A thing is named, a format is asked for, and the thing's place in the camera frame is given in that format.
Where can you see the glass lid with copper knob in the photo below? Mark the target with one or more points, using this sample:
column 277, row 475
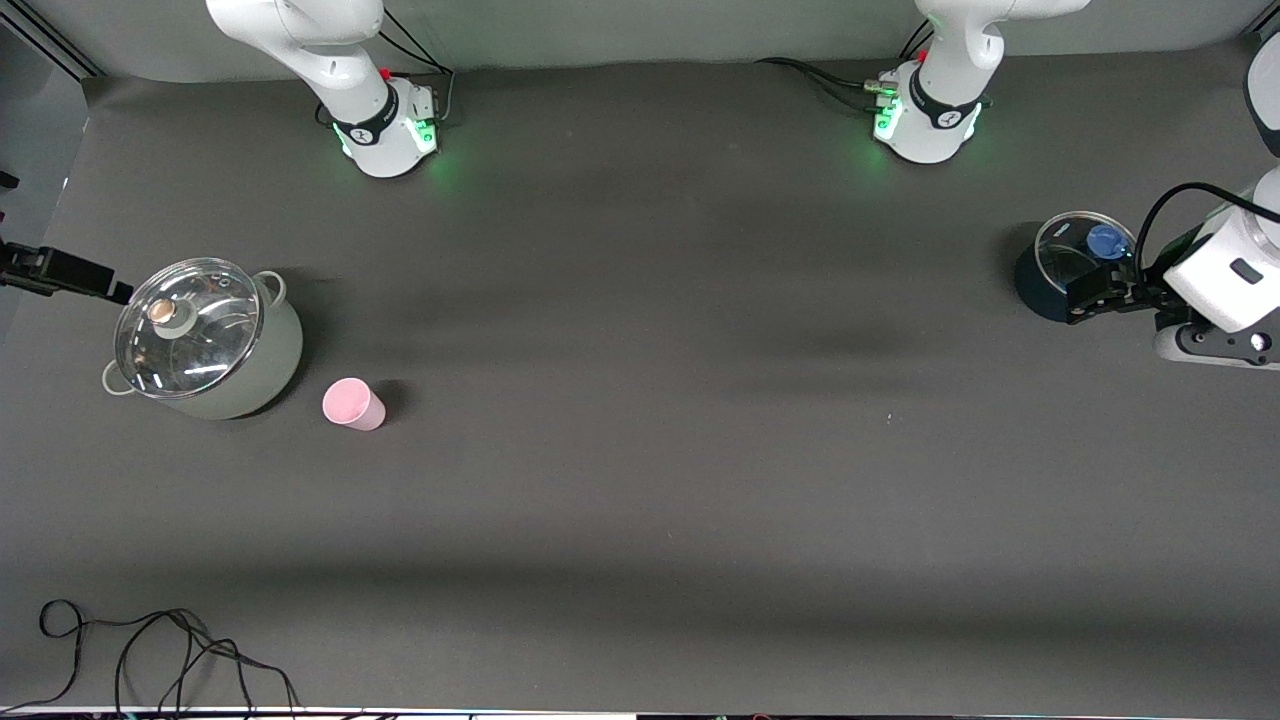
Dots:
column 200, row 350

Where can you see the mint green cooking pot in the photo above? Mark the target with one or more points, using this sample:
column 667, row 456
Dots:
column 270, row 370

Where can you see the pink plastic cup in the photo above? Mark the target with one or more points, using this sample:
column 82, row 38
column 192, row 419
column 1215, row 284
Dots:
column 352, row 405

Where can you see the glass lid with blue knob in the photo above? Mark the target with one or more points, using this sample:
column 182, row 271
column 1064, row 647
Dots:
column 1065, row 250

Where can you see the dark grey table mat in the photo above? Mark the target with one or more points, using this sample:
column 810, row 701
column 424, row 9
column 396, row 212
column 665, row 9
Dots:
column 640, row 450

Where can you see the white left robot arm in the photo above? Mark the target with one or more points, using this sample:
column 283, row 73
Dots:
column 945, row 100

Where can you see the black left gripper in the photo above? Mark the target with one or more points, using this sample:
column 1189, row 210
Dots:
column 1143, row 294

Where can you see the dark aluminium frame rail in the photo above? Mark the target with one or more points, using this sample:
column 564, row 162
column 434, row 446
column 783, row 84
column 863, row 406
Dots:
column 55, row 45

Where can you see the dark blue saucepan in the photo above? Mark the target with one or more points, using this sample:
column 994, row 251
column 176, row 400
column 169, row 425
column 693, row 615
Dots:
column 1040, row 295

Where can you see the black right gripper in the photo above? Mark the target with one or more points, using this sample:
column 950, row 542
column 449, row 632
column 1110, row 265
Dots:
column 22, row 268

